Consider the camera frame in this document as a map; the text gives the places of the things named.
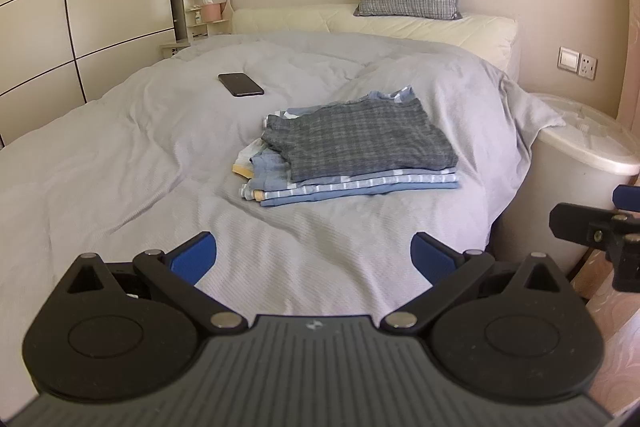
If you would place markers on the black smartphone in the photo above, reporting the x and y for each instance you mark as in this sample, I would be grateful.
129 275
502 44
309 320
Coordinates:
241 84

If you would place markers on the yellow-trimmed folded garment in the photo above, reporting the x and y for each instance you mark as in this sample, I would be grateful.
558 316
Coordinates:
242 164

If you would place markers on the white panelled wardrobe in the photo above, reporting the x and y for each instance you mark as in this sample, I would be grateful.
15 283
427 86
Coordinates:
75 7

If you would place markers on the white plastic storage bin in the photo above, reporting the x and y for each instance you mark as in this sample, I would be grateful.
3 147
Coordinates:
550 187

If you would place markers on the white rocker wall switch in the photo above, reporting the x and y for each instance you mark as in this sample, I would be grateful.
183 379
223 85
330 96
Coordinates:
568 58

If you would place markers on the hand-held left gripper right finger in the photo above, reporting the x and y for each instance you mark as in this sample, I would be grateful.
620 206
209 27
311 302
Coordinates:
432 257

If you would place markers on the small white vanity shelf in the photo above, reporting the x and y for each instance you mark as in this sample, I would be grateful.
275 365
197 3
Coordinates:
195 14

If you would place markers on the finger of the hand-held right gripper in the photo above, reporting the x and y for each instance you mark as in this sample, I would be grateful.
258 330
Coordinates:
627 198
580 222

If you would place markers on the stack of folded clothes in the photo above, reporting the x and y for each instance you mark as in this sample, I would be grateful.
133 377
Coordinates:
270 172

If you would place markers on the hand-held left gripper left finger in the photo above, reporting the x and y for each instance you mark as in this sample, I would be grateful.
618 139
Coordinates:
192 257

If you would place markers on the bed with white duvet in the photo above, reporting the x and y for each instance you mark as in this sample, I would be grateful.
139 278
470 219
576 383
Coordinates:
125 167

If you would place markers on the white wall socket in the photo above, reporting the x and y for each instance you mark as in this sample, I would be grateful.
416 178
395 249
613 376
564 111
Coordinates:
588 67

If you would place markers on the blue striped folded shirt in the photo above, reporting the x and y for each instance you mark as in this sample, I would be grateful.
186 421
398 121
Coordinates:
360 189

